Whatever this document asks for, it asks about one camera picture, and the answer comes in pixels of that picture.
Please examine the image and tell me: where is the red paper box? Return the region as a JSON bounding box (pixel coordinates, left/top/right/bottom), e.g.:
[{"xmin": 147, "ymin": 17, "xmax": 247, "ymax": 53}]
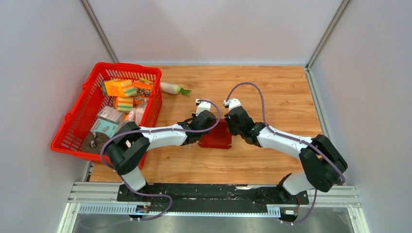
[{"xmin": 198, "ymin": 119, "xmax": 232, "ymax": 150}]

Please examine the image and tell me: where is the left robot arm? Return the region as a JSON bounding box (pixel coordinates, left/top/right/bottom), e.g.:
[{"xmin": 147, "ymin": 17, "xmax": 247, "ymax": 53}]
[{"xmin": 100, "ymin": 110, "xmax": 218, "ymax": 201}]

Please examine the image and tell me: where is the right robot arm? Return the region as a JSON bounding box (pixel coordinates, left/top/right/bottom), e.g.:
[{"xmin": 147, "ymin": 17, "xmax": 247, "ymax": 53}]
[{"xmin": 224, "ymin": 106, "xmax": 348, "ymax": 203}]

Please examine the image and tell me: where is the orange snack box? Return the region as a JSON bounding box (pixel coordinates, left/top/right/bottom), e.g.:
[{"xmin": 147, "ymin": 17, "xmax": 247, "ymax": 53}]
[{"xmin": 133, "ymin": 79, "xmax": 154, "ymax": 108}]

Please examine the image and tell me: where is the white radish toy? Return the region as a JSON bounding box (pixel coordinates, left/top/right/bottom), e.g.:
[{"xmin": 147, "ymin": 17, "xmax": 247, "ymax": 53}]
[{"xmin": 160, "ymin": 82, "xmax": 191, "ymax": 96}]

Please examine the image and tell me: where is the pink white carton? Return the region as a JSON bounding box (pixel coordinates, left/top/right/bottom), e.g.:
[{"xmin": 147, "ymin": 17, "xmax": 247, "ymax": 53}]
[{"xmin": 125, "ymin": 102, "xmax": 147, "ymax": 125}]

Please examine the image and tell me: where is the orange sponge pack lower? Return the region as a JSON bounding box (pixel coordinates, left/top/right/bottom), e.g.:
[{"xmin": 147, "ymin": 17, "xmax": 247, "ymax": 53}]
[{"xmin": 113, "ymin": 97, "xmax": 134, "ymax": 113}]

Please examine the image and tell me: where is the orange sponge pack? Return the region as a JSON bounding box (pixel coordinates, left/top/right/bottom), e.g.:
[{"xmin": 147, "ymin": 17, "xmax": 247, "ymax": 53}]
[
  {"xmin": 101, "ymin": 79, "xmax": 137, "ymax": 97},
  {"xmin": 113, "ymin": 97, "xmax": 134, "ymax": 113}
]

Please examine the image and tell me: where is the grey pink packet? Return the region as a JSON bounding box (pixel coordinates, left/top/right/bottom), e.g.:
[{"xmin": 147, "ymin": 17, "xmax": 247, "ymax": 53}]
[{"xmin": 116, "ymin": 120, "xmax": 129, "ymax": 132}]

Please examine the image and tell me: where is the orange sponge pack upper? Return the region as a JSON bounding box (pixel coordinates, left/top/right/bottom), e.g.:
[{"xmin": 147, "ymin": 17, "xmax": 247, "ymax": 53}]
[{"xmin": 101, "ymin": 79, "xmax": 137, "ymax": 97}]

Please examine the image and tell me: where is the teal packet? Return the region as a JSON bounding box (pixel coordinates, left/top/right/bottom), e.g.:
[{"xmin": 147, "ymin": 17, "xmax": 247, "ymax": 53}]
[{"xmin": 90, "ymin": 118, "xmax": 119, "ymax": 138}]

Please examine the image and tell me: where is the brown pouch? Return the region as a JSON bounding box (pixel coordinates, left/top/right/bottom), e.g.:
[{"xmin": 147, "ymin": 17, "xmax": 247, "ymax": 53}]
[{"xmin": 80, "ymin": 132, "xmax": 109, "ymax": 154}]

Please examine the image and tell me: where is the red plastic basket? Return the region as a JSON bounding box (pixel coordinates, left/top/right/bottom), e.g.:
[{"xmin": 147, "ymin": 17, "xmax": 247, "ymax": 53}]
[{"xmin": 50, "ymin": 62, "xmax": 162, "ymax": 163}]

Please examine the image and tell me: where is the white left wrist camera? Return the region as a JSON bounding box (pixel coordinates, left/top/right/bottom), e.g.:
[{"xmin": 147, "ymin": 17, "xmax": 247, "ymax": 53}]
[{"xmin": 195, "ymin": 99, "xmax": 211, "ymax": 116}]

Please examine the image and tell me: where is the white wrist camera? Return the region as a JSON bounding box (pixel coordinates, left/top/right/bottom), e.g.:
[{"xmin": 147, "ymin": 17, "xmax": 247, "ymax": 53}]
[
  {"xmin": 223, "ymin": 98, "xmax": 241, "ymax": 111},
  {"xmin": 195, "ymin": 99, "xmax": 211, "ymax": 116}
]

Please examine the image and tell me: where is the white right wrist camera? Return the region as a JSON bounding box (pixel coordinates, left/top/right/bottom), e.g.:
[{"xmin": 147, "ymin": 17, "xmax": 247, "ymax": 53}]
[{"xmin": 223, "ymin": 98, "xmax": 241, "ymax": 111}]

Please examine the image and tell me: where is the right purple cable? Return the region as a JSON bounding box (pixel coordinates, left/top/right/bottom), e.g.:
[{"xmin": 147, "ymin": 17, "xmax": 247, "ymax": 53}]
[{"xmin": 225, "ymin": 82, "xmax": 346, "ymax": 226}]

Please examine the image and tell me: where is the purple cable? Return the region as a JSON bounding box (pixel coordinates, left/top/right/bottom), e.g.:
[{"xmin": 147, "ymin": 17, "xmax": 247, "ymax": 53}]
[
  {"xmin": 225, "ymin": 82, "xmax": 346, "ymax": 226},
  {"xmin": 100, "ymin": 99, "xmax": 222, "ymax": 222}
]

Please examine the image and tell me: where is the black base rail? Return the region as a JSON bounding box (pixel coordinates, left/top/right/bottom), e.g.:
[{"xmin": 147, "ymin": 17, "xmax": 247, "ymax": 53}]
[{"xmin": 117, "ymin": 183, "xmax": 309, "ymax": 214}]

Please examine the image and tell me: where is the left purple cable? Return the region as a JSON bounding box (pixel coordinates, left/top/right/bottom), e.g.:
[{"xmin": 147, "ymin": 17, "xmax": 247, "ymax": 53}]
[{"xmin": 100, "ymin": 99, "xmax": 222, "ymax": 222}]

